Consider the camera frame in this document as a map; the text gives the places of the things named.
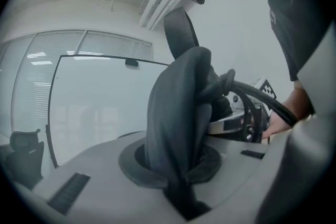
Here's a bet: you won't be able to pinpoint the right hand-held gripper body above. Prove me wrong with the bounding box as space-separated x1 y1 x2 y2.
208 77 278 144

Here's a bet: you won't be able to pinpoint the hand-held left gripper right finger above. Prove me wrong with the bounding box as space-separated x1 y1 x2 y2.
187 136 269 221

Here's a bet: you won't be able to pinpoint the person's black t-shirt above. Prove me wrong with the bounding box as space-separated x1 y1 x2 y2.
256 0 334 82

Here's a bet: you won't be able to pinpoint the black-framed whiteboard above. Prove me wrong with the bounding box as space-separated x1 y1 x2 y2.
45 54 170 169

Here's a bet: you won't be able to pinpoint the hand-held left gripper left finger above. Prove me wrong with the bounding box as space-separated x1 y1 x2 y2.
31 131 186 224

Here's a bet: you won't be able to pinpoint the person's right forearm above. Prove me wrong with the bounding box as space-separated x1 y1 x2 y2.
262 80 316 140

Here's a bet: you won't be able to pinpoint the black office chair with headrest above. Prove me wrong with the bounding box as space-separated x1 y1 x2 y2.
4 128 45 191

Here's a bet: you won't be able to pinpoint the white window blinds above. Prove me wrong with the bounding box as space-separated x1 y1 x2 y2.
0 29 153 140

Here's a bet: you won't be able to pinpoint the black fabric bag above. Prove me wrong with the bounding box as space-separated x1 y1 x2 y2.
145 46 299 221

